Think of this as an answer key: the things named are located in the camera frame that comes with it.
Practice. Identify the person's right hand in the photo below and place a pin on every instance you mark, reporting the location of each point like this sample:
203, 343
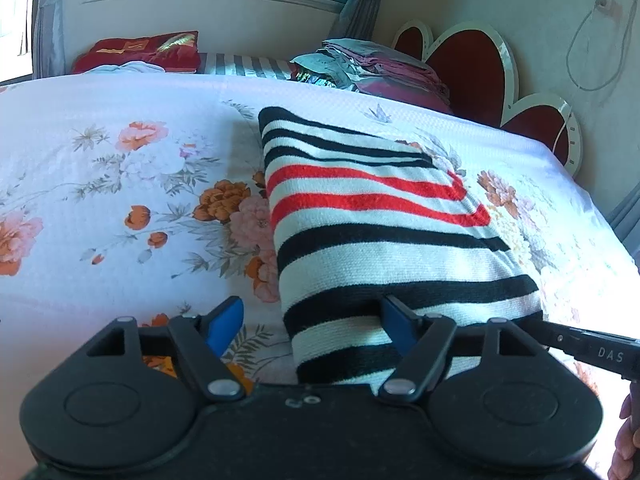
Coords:
629, 440

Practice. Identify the black red white striped sweater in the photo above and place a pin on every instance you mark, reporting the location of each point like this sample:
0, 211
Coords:
380, 240

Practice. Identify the red pillow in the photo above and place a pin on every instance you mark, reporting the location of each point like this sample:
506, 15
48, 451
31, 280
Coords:
150, 50

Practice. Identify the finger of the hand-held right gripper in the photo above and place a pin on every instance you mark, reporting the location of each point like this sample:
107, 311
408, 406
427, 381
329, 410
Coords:
542, 335

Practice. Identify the wall socket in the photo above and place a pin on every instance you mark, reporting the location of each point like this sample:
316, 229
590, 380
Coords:
606, 2

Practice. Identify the pile of folded clothes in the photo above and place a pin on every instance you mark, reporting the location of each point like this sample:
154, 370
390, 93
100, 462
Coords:
370, 67

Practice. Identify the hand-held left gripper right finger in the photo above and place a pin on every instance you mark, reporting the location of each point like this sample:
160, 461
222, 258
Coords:
400, 325

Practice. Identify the red heart-shaped headboard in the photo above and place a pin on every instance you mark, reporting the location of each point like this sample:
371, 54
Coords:
470, 70

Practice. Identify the white cloth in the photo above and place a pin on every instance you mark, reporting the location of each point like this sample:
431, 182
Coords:
125, 67

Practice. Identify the white floral bedsheet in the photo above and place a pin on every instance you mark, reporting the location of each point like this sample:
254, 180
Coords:
110, 170

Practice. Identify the grey curtain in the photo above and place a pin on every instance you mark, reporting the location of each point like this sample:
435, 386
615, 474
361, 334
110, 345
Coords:
627, 220
365, 0
49, 15

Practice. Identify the grey white striped pillow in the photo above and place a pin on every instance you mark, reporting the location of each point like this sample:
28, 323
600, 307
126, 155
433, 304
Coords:
245, 66

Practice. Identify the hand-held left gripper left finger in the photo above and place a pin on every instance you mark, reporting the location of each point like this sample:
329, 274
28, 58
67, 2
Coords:
225, 325

